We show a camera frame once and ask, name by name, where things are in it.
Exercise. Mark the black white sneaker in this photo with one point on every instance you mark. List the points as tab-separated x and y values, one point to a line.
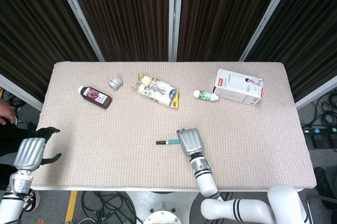
34	201

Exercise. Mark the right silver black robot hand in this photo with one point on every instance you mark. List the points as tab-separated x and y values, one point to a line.
190	142

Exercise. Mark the small white green bottle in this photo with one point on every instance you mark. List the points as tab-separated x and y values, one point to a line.
205	95

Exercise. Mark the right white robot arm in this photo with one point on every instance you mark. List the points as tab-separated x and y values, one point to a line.
208	181

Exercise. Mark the black foot pedal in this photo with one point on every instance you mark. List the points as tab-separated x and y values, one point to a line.
318	141

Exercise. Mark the person's bare hand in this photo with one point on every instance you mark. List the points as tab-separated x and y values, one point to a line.
6	112

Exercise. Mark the grey partition post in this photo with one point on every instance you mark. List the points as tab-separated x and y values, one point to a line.
79	15
268	15
18	91
316	93
175	15

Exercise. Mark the white product box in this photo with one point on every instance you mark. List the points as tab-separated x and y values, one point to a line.
237	87

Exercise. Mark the green white marker pen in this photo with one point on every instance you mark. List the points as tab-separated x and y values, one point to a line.
173	142

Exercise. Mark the beige woven table mat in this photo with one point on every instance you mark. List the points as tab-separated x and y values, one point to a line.
118	166

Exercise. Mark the dark brown curtain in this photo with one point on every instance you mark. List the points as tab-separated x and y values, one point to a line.
221	15
308	34
31	29
126	15

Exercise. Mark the yellow floor tape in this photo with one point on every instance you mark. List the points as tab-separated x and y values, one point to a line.
71	205

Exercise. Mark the black marker cap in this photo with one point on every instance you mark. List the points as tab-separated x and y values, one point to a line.
160	142

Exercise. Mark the dark grape juice bottle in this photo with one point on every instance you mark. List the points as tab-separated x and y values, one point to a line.
96	97

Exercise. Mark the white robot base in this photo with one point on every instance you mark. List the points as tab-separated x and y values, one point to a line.
163	208

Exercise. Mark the small white jar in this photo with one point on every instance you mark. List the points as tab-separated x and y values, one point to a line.
115	82

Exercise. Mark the black bag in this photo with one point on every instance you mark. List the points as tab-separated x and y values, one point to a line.
326	181

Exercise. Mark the black power strip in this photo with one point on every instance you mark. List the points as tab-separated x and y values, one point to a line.
322	130

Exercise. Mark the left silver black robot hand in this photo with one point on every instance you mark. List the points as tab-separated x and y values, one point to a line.
29	153

